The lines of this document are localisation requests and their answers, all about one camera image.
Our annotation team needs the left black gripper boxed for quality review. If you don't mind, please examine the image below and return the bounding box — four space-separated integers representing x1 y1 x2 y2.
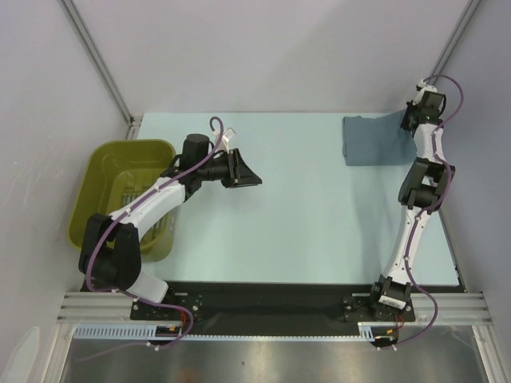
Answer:
197 148 261 189

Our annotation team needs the blue-grey t shirt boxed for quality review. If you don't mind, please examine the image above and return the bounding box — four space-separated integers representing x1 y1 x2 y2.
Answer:
343 110 417 167

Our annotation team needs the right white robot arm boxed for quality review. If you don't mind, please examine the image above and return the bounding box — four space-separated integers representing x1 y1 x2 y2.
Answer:
368 96 455 321

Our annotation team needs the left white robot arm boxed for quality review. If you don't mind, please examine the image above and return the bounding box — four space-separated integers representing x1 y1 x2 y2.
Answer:
79 134 263 319

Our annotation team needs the olive green plastic basket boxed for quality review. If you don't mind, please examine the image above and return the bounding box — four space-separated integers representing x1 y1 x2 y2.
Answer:
68 140 176 249

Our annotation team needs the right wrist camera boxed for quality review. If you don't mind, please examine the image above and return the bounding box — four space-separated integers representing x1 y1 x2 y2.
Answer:
412 81 446 117

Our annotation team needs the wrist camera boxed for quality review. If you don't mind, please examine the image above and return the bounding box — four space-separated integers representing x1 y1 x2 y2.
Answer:
412 81 446 117
216 128 236 152

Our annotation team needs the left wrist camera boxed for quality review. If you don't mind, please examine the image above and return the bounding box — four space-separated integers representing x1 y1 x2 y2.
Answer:
216 128 236 152

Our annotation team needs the left aluminium corner post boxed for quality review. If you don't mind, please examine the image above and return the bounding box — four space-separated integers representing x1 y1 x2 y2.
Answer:
57 0 133 126

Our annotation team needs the aluminium corner post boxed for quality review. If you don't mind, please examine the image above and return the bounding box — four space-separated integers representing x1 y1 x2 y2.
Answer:
426 0 485 85
57 0 133 126

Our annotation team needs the right aluminium corner post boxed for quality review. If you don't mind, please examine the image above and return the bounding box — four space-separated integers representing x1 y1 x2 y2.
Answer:
426 0 485 85

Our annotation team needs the white cable duct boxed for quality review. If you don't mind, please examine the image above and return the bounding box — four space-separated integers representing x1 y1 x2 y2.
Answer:
73 322 398 342

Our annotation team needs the aluminium frame rail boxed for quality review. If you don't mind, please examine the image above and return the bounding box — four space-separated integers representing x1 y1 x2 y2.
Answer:
57 292 493 326

